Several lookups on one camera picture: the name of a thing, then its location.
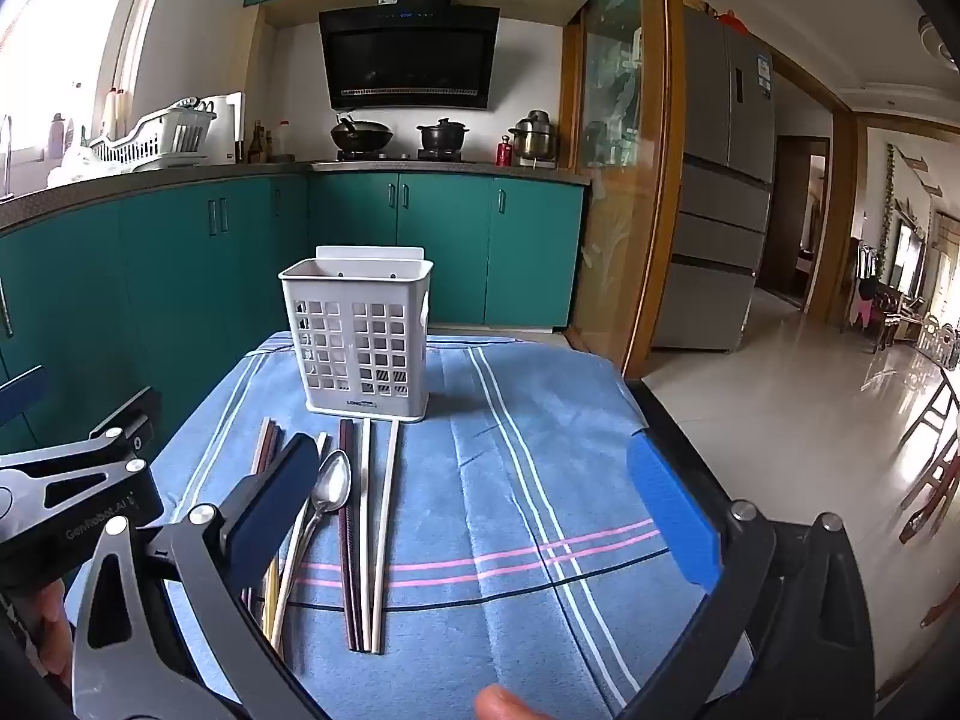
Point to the reddish brown chopstick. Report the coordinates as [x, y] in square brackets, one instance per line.
[264, 442]
[276, 445]

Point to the black range hood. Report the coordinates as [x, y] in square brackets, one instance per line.
[409, 52]

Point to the black wok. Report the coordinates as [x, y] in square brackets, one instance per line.
[361, 136]

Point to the round ceiling light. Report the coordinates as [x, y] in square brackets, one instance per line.
[937, 37]

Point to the gas stove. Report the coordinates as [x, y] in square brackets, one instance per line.
[401, 156]

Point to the dark stone countertop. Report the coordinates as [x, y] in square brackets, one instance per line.
[225, 174]

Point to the person's right hand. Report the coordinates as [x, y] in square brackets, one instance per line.
[508, 703]

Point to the pink garment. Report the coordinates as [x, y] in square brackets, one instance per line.
[866, 311]

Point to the white bottle red cap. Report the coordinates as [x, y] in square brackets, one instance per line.
[112, 111]

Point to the dark wooden chair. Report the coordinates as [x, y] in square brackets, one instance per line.
[896, 319]

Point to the white dish rack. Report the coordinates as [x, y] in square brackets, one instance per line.
[161, 136]

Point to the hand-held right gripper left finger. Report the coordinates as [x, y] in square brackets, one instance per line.
[274, 510]

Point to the clear oil bottle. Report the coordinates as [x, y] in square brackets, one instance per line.
[283, 141]

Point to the wooden framed glass door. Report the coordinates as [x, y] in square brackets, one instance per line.
[611, 165]

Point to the green vine garland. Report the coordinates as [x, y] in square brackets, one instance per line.
[889, 195]

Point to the blue striped cloth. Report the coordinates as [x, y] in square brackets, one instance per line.
[487, 480]

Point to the small red bottle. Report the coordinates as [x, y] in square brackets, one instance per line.
[504, 150]

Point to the grey refrigerator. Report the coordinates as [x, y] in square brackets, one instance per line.
[720, 187]

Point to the person's left hand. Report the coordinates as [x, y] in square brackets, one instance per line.
[49, 622]

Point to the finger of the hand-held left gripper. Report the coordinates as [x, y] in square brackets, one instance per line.
[19, 396]
[120, 424]

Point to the dark sauce bottle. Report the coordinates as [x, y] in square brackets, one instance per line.
[268, 148]
[257, 144]

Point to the white cutting board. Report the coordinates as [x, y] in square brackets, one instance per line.
[227, 127]

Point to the teal base cabinet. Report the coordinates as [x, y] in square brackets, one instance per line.
[195, 277]

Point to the steel pressure cooker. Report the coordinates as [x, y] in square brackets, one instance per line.
[534, 136]

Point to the black lidded pot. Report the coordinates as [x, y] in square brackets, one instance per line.
[442, 136]

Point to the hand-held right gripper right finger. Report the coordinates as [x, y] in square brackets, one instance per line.
[675, 517]

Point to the white slotted utensil holder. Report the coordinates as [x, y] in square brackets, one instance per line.
[352, 285]

